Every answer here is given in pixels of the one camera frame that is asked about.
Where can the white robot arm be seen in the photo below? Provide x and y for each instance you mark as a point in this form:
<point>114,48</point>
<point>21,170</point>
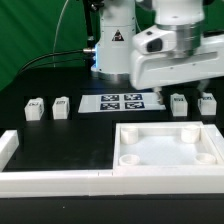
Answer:
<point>121,20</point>

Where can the white sheet with tags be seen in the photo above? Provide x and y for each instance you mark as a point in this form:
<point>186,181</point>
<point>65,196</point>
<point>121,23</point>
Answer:
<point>119,102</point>

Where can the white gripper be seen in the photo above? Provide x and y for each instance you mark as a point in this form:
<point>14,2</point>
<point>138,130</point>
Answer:
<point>153,65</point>

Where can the white U-shaped fence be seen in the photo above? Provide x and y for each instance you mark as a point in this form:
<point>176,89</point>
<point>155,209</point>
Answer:
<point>127,180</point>

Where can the white square table top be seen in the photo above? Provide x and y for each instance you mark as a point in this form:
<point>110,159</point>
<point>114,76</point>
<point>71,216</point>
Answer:
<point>167,144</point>

